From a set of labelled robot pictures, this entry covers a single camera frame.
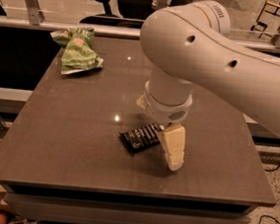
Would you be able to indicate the left metal railing bracket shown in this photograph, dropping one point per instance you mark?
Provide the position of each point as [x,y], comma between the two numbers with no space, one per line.
[35,14]

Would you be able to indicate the black office chair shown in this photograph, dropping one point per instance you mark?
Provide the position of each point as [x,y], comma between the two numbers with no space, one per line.
[132,13]

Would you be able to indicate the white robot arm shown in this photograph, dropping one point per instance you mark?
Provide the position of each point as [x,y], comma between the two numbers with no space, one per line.
[189,46]

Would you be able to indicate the black rxbar chocolate bar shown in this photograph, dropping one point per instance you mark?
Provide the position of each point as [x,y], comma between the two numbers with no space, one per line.
[140,138]

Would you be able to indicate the middle metal railing bracket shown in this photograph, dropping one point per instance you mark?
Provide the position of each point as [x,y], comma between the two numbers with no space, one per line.
[162,0]

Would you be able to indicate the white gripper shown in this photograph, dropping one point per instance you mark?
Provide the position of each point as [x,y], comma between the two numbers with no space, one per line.
[165,111]

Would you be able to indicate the yellow cart frame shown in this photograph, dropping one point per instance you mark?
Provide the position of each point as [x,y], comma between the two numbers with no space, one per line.
[268,20]

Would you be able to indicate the green jalapeno chip bag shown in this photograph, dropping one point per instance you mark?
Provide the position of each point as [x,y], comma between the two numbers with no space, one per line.
[78,55]

